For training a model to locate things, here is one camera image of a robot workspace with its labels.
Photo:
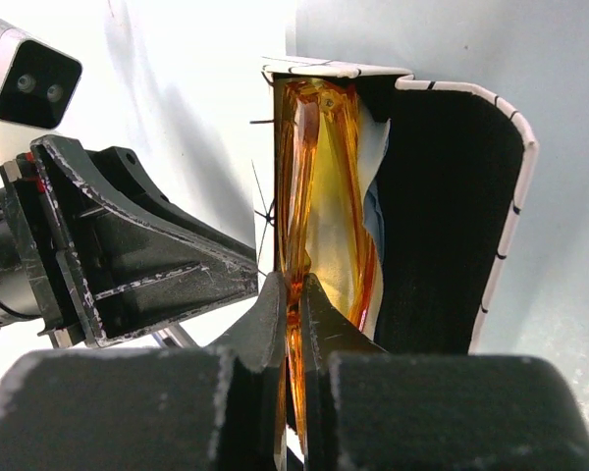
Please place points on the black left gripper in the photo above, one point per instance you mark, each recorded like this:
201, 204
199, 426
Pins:
52, 264

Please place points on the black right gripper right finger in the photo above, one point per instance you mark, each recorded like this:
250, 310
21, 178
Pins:
368, 409

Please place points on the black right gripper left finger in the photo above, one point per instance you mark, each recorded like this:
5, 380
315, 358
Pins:
220, 407

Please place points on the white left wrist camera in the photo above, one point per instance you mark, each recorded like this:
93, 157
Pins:
37, 82

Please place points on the white geometric glasses case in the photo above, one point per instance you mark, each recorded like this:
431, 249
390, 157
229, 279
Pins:
450, 189

